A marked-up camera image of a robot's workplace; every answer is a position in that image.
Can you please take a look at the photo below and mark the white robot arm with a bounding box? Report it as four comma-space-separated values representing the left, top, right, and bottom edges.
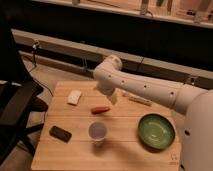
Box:
93, 55, 213, 171

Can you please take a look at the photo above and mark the green bowl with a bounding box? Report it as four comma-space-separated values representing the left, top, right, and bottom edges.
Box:
138, 113, 175, 150

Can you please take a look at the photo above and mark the white paper cup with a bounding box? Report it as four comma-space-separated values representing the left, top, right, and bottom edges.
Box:
88, 122, 107, 146

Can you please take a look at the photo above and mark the white sponge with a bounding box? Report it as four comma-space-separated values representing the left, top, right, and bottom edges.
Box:
67, 90, 82, 105

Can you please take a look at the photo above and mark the black rectangular sponge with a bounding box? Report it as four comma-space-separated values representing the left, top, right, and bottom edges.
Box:
49, 126, 72, 142

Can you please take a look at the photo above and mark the black cable on floor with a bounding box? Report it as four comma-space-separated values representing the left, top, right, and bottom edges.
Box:
20, 43, 54, 98

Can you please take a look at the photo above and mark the black office chair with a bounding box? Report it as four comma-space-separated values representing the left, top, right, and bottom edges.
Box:
0, 17, 48, 165

